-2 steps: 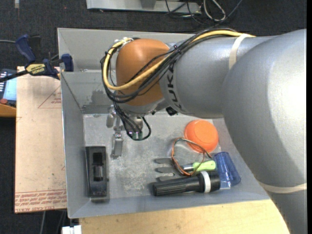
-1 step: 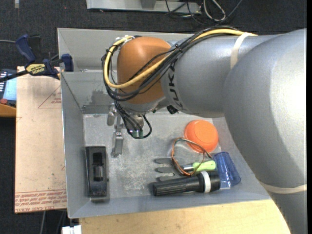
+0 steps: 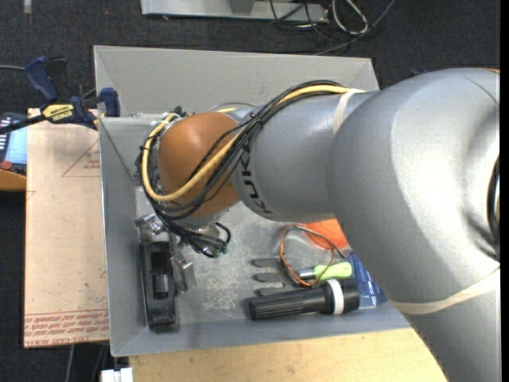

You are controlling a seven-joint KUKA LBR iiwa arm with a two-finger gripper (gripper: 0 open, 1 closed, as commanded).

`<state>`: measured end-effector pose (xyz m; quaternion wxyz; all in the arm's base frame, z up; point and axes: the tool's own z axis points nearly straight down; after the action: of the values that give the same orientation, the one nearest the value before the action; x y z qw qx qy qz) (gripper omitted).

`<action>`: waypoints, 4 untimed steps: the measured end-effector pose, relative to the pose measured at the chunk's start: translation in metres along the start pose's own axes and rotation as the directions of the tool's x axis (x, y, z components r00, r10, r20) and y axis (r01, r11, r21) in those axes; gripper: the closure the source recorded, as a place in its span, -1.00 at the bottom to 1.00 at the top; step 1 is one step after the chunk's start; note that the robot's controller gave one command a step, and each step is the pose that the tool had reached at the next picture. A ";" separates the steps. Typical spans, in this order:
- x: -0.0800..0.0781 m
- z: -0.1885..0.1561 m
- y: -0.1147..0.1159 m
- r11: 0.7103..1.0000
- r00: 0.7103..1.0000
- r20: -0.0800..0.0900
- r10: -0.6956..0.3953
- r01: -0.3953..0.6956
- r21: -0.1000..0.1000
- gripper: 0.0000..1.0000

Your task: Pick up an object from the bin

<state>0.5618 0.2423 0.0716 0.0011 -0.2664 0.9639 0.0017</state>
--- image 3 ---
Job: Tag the black rectangular hollow block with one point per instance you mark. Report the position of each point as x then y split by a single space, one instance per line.
156 305

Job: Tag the blue clear plastic packet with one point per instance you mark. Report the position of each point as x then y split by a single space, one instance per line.
367 289

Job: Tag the grey metal bin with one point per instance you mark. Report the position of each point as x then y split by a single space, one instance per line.
222 82

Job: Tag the brown cardboard board, red print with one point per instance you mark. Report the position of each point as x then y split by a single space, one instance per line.
63 221

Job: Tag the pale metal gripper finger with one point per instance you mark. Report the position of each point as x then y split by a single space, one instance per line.
183 271
149 224

